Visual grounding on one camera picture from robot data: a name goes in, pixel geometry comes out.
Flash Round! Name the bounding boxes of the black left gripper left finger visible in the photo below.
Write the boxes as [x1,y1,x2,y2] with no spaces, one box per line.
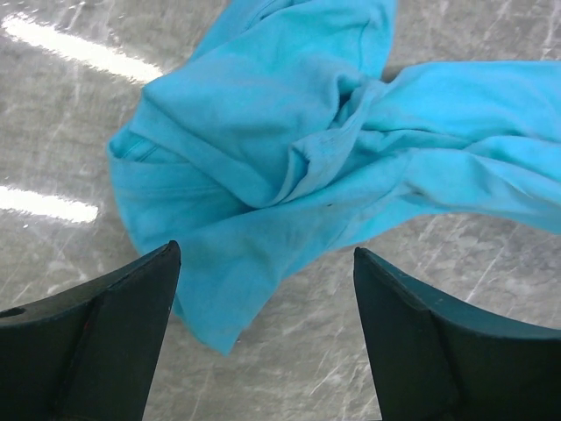
[1,241,181,420]

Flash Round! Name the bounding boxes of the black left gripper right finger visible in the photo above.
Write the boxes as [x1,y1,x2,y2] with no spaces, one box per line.
[353,248,560,420]

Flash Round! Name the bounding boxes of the turquoise t shirt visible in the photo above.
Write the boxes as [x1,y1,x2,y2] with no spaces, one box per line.
[107,1,560,353]

